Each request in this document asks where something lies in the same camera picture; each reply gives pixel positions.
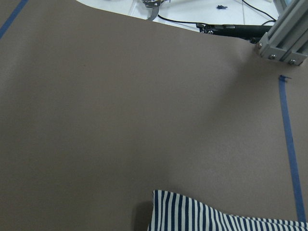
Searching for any navy white striped polo shirt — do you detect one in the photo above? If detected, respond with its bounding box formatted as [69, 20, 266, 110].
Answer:
[147, 190, 308, 231]

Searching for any black clamp tool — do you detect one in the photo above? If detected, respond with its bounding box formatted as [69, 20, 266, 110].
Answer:
[196, 23, 272, 44]

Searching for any aluminium frame post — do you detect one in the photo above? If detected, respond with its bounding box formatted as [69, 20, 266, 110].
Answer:
[258, 0, 308, 66]

